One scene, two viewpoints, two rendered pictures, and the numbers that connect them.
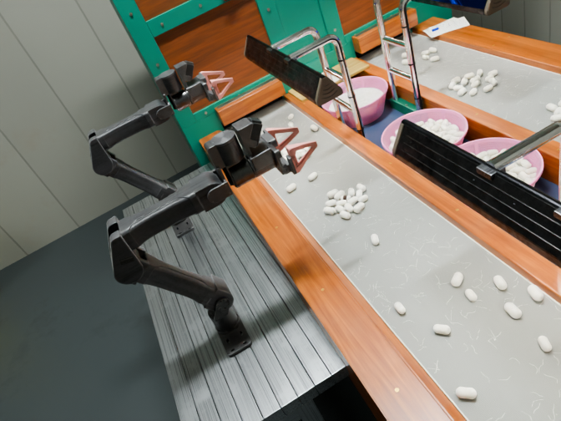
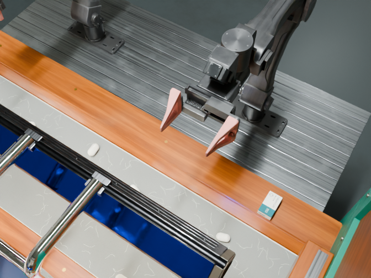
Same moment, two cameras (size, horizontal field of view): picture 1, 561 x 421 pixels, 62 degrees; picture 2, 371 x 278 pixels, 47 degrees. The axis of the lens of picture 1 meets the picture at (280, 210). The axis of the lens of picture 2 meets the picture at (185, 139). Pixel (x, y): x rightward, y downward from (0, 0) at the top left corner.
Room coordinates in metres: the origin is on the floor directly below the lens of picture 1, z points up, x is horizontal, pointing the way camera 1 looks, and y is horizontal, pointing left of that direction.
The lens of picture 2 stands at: (1.82, -0.31, 1.73)
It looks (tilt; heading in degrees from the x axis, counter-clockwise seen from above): 59 degrees down; 132
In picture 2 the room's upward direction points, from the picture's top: straight up
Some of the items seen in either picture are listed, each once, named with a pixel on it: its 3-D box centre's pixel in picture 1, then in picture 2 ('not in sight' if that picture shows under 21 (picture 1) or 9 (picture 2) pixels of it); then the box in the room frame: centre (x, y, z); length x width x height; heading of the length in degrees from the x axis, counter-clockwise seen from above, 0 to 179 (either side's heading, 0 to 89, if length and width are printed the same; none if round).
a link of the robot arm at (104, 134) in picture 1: (130, 136); (274, 23); (1.49, 0.35, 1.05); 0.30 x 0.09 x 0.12; 100
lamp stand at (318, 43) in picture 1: (320, 100); (62, 239); (1.46, -0.28, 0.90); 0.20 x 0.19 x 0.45; 9
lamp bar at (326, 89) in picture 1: (283, 63); (69, 170); (1.45, -0.20, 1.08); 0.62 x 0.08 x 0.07; 9
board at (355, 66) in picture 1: (328, 78); not in sight; (1.88, -0.42, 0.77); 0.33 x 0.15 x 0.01; 99
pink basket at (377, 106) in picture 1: (356, 103); not in sight; (1.66, -0.45, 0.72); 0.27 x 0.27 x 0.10
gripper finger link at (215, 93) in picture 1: (219, 84); (180, 115); (1.51, 0.01, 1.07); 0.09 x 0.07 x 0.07; 100
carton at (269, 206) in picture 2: not in sight; (270, 205); (1.71, 0.11, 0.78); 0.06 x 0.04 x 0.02; 99
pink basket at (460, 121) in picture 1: (425, 143); not in sight; (1.23, -0.52, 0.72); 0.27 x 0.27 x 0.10
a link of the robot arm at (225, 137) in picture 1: (219, 164); not in sight; (0.93, 0.08, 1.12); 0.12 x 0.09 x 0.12; 100
